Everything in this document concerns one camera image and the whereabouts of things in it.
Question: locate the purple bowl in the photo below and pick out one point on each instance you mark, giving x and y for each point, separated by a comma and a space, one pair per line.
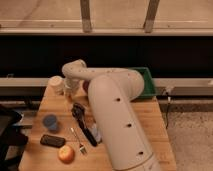
86, 86

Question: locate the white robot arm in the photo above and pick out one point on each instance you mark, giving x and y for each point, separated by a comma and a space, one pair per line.
110, 92

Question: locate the black chair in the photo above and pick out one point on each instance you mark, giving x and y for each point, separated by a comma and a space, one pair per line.
10, 136

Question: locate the green plastic tray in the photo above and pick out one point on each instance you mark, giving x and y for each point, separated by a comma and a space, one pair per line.
149, 86

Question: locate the black rectangular case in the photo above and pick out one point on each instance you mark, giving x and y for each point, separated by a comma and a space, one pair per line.
52, 141

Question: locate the silver fork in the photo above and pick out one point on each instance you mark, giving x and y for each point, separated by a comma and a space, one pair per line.
82, 148

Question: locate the black handled kitchen tool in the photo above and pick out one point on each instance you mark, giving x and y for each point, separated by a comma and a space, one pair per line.
78, 112

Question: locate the white paper cup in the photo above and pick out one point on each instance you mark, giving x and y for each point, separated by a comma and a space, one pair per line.
57, 84

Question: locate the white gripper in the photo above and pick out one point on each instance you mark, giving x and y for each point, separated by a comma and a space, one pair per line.
71, 87

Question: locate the red yellow apple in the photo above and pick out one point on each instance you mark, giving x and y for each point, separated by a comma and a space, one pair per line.
66, 154

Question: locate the blue folded cloth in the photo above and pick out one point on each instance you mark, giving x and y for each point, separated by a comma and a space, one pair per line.
96, 133

